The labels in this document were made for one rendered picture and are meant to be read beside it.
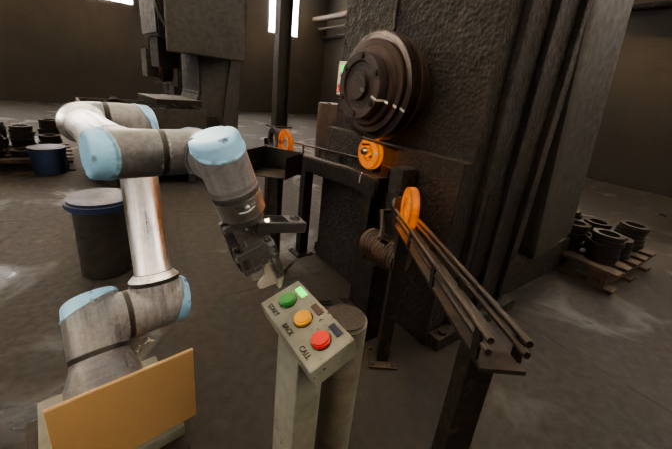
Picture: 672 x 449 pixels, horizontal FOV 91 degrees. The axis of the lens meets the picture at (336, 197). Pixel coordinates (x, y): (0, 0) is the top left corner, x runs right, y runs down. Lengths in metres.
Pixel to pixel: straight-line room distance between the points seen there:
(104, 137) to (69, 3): 10.63
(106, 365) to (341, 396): 0.65
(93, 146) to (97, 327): 0.67
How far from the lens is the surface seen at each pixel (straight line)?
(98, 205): 2.00
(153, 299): 1.23
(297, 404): 0.88
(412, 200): 1.17
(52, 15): 11.25
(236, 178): 0.60
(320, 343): 0.73
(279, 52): 8.54
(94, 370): 1.19
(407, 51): 1.46
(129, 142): 0.67
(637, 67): 7.42
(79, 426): 1.12
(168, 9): 3.83
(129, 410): 1.14
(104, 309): 1.22
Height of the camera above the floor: 1.10
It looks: 18 degrees down
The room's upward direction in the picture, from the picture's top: 6 degrees clockwise
